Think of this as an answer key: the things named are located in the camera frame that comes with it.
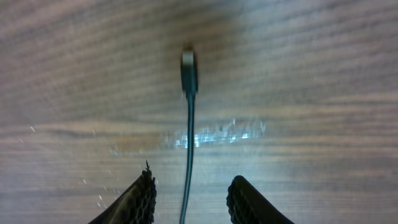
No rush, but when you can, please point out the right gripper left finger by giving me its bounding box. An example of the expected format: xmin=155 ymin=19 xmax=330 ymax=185
xmin=89 ymin=162 xmax=157 ymax=224

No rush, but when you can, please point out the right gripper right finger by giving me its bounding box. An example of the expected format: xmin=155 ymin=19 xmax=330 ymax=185
xmin=226 ymin=175 xmax=294 ymax=224

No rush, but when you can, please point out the black charger cable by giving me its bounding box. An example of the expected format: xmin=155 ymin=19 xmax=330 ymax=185
xmin=178 ymin=46 xmax=200 ymax=224

